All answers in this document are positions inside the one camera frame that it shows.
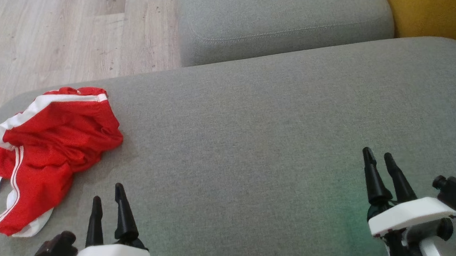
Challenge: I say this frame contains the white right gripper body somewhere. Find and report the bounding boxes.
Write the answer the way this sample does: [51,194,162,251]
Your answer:
[365,195,456,256]

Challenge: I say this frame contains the large grey sofa seat cushion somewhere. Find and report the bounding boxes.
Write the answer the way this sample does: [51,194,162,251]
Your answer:
[0,34,456,256]

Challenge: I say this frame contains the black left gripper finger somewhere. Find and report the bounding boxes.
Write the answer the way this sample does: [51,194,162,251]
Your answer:
[111,181,140,243]
[82,196,105,248]

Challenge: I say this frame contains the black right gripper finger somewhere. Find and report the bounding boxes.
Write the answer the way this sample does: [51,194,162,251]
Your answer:
[362,145,395,211]
[383,151,418,205]

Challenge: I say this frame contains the red shorts with white waistband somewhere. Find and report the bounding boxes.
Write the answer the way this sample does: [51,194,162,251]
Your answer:
[0,83,127,179]

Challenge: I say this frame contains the grey sofa ottoman section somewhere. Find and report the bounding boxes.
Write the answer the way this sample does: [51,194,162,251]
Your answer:
[176,0,397,68]

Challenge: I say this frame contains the red jersey with white stripes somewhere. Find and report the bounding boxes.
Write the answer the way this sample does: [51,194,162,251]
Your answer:
[0,135,79,240]

